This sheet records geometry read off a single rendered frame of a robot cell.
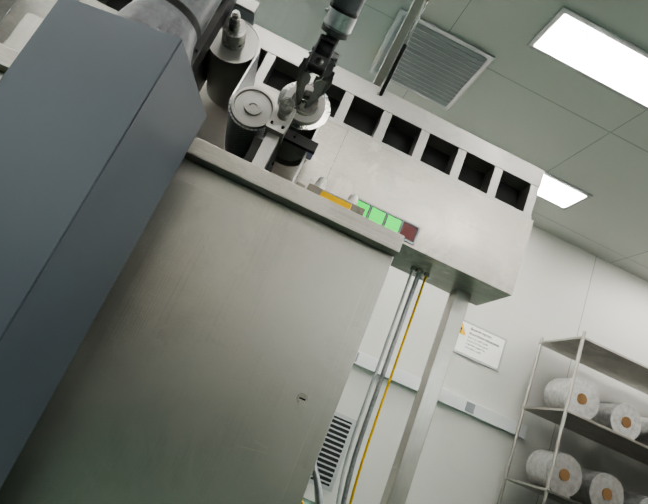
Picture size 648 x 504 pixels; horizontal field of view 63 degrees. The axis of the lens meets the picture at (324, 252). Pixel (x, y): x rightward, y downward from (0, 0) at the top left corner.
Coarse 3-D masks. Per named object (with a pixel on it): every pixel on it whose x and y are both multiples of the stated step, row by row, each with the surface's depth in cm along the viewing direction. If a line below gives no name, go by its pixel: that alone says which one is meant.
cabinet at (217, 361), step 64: (192, 192) 105; (256, 192) 108; (192, 256) 102; (256, 256) 104; (320, 256) 107; (384, 256) 111; (128, 320) 96; (192, 320) 99; (256, 320) 101; (320, 320) 104; (64, 384) 92; (128, 384) 94; (192, 384) 96; (256, 384) 99; (320, 384) 101; (64, 448) 89; (128, 448) 91; (192, 448) 94; (256, 448) 96; (320, 448) 99
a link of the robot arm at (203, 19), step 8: (184, 0) 86; (192, 0) 86; (200, 0) 88; (208, 0) 89; (216, 0) 91; (192, 8) 87; (200, 8) 88; (208, 8) 90; (216, 8) 93; (200, 16) 88; (208, 16) 91; (200, 24) 89
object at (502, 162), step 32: (96, 0) 176; (128, 0) 185; (288, 64) 186; (352, 96) 187; (384, 96) 190; (352, 128) 184; (384, 128) 187; (416, 128) 191; (448, 128) 193; (416, 160) 187; (448, 160) 198; (480, 160) 194; (512, 160) 196; (480, 192) 189; (512, 192) 201
